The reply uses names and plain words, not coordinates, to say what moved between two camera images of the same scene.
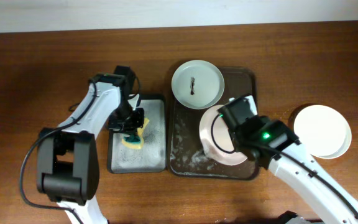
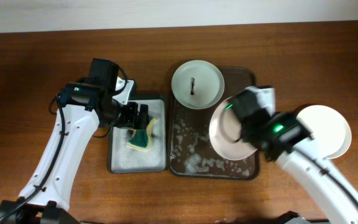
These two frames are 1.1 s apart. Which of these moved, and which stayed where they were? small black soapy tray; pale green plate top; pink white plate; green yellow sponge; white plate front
Moved: pink white plate; green yellow sponge
Stayed: pale green plate top; small black soapy tray; white plate front
